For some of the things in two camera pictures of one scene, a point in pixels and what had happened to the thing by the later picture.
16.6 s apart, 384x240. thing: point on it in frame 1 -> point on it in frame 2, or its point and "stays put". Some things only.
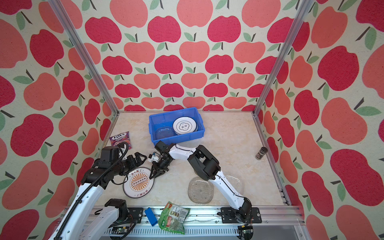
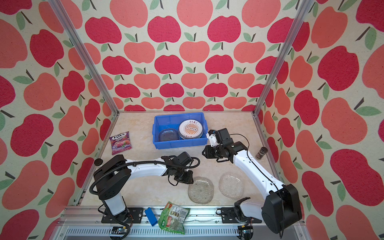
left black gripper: x=133 y=164 -> x=189 y=180
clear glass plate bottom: x=200 y=191 stays put
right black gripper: x=154 y=171 -> x=207 y=153
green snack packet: x=173 y=217 stays put
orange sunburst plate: x=139 y=184 -> x=190 y=129
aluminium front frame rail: x=281 y=223 stays put
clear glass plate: x=235 y=181 stays put
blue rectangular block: x=151 y=216 stays put
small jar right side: x=259 y=155 stays put
